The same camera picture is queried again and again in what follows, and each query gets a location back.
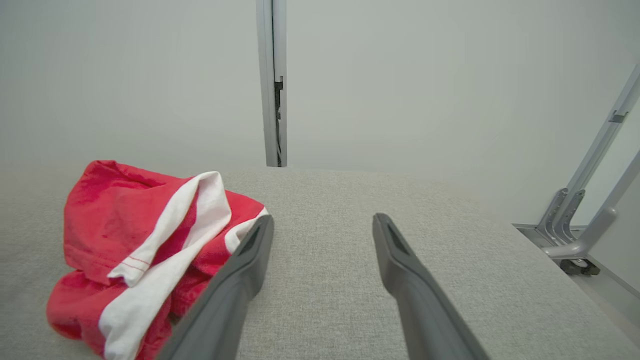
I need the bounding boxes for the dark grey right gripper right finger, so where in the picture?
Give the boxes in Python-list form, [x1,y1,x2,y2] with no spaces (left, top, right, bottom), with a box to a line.
[372,213,491,360]

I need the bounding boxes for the grey metal partition foot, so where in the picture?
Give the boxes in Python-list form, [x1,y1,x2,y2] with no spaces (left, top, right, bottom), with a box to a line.
[512,62,640,263]

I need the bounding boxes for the grey metal partition post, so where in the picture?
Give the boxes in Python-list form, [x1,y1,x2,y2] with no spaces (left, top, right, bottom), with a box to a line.
[256,0,288,168]

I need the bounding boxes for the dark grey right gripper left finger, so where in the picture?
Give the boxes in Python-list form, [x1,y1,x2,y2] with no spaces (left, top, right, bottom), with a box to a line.
[157,215,275,360]

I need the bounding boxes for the black caster wheel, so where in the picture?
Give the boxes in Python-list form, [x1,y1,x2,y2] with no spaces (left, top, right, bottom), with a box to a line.
[560,258,601,276]

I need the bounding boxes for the red and white shorts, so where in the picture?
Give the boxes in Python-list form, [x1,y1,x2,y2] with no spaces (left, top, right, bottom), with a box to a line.
[46,160,271,360]

